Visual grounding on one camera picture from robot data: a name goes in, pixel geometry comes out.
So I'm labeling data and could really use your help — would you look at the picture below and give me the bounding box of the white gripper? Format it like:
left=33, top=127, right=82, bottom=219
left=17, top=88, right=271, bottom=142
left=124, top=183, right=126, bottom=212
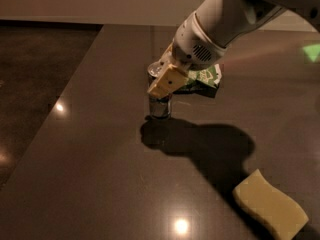
left=148, top=12, right=227, bottom=98

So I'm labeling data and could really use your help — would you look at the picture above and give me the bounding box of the silver blue redbull can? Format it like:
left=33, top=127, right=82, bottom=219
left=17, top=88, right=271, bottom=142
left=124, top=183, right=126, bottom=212
left=147, top=62, right=172, bottom=119

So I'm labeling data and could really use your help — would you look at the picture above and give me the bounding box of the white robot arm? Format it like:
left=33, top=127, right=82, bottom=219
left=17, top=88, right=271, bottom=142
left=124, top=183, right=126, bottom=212
left=148, top=0, right=320, bottom=98

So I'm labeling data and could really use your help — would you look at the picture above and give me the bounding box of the green jalapeno chip bag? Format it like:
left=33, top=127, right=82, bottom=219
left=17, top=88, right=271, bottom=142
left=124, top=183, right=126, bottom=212
left=175, top=64, right=222, bottom=94

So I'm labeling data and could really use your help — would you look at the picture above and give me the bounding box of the yellow wavy sponge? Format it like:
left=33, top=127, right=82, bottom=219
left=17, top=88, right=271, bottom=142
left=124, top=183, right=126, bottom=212
left=232, top=169, right=309, bottom=240

